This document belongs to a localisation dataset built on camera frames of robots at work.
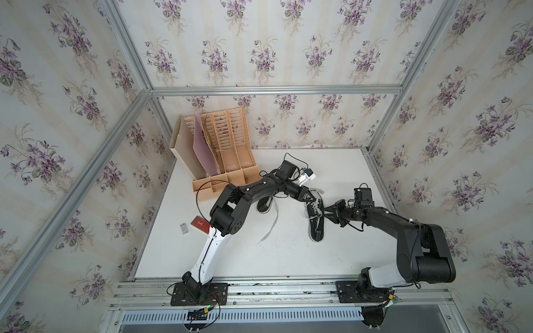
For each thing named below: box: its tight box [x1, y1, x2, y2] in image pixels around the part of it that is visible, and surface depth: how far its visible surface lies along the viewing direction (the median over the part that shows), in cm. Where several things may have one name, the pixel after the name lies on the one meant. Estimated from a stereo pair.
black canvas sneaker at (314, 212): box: [304, 189, 325, 243], surface depth 90 cm
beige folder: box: [169, 114, 208, 181], surface depth 88 cm
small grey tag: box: [179, 222, 189, 236], surface depth 90 cm
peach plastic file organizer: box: [183, 106, 261, 202], surface depth 109 cm
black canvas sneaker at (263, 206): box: [256, 194, 279, 245], surface depth 95 cm
